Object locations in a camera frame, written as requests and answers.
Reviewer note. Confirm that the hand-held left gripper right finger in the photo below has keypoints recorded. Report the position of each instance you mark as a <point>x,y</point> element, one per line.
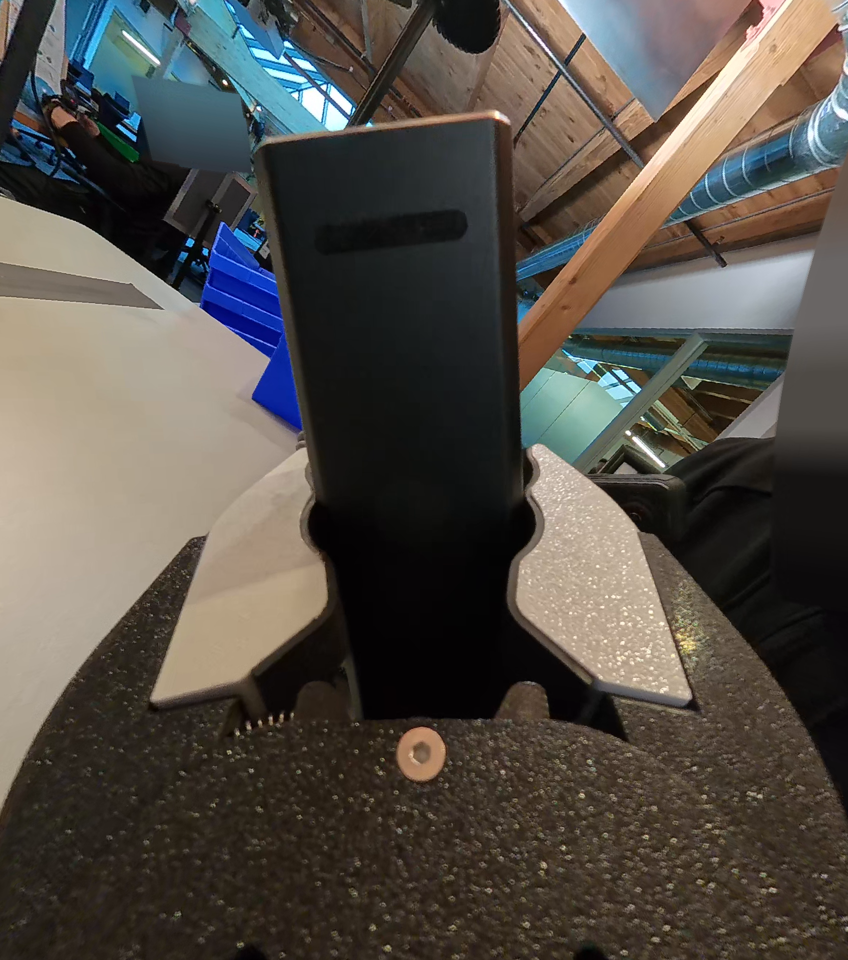
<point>589,592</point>

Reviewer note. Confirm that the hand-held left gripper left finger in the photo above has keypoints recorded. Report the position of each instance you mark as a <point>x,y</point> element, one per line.
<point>244,592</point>

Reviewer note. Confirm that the stack of blue bins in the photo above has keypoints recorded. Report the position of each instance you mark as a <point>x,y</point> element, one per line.
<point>244,300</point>

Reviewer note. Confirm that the grey monitor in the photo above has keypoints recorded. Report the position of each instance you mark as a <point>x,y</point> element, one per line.
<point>208,202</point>

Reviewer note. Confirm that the black microphone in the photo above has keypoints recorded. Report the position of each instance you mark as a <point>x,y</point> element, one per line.
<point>469,22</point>

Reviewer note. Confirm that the black pole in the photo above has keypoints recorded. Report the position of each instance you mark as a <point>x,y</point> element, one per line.
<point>11,75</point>

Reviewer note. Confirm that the silver ventilation duct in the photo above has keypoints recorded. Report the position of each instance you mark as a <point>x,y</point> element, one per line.
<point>768,157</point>

